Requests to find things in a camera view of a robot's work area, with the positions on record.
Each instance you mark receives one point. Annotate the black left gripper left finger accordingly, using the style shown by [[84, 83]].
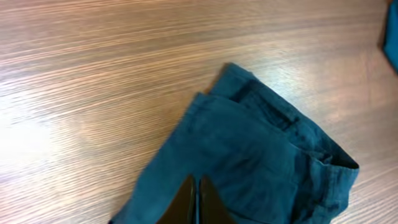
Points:
[[181, 210]]

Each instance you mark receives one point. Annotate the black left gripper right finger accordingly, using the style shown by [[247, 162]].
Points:
[[212, 209]]

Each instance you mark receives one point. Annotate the dark blue denim shorts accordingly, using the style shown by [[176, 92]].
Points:
[[268, 161]]

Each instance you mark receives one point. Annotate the bright blue garment right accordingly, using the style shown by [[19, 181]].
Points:
[[389, 40]]

